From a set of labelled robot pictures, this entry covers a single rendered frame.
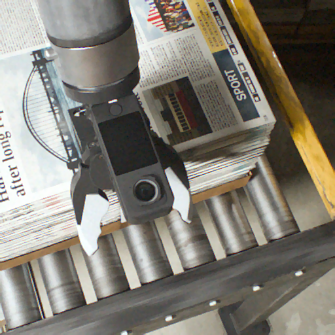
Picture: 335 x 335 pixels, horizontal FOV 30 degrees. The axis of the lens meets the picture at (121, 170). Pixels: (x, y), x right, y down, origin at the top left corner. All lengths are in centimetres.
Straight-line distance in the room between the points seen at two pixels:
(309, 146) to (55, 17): 53
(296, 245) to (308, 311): 83
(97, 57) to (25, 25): 27
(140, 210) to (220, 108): 22
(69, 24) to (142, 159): 13
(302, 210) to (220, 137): 112
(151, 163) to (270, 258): 39
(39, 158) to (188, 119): 17
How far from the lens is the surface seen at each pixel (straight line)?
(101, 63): 53
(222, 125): 71
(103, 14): 51
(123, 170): 55
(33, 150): 70
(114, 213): 83
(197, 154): 72
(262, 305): 136
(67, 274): 89
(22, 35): 77
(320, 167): 94
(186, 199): 66
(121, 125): 56
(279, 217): 92
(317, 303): 175
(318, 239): 93
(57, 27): 52
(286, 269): 91
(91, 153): 58
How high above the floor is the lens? 166
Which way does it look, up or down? 68 degrees down
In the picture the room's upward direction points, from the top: 3 degrees counter-clockwise
